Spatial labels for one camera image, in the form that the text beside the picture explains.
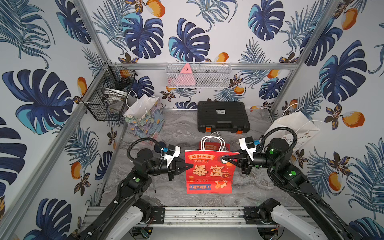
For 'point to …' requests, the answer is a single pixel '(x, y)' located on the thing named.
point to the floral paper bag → (144, 116)
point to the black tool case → (213, 116)
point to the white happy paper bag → (291, 118)
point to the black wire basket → (106, 99)
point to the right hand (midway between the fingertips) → (223, 154)
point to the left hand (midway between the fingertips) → (191, 164)
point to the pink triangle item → (185, 77)
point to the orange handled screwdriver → (154, 182)
